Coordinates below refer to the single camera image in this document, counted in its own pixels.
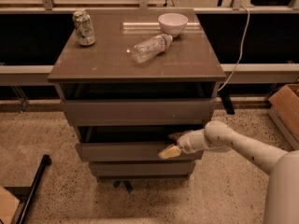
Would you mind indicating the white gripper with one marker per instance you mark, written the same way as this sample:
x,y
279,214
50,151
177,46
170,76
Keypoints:
x,y
184,144

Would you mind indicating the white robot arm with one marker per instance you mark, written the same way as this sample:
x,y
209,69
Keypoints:
x,y
282,198

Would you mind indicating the grey three-drawer cabinet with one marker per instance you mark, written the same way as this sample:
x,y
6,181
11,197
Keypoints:
x,y
106,70

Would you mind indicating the grey top drawer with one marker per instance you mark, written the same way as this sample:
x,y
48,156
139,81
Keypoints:
x,y
136,112

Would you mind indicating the blue tape cross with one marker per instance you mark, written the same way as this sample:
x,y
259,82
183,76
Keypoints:
x,y
126,183

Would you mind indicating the black table leg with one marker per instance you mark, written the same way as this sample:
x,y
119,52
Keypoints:
x,y
227,103

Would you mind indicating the clear plastic water bottle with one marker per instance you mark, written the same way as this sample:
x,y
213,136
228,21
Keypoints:
x,y
151,47

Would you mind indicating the cardboard box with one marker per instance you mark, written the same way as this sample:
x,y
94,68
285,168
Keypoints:
x,y
284,112

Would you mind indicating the white bowl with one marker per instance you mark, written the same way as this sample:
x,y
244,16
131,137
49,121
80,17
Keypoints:
x,y
172,23

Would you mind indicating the black metal bar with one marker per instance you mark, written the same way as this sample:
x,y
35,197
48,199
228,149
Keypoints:
x,y
46,161

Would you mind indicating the green white soda can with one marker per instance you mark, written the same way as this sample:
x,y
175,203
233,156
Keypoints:
x,y
83,28

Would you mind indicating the wooden board corner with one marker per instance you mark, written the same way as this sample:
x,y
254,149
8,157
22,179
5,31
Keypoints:
x,y
8,206

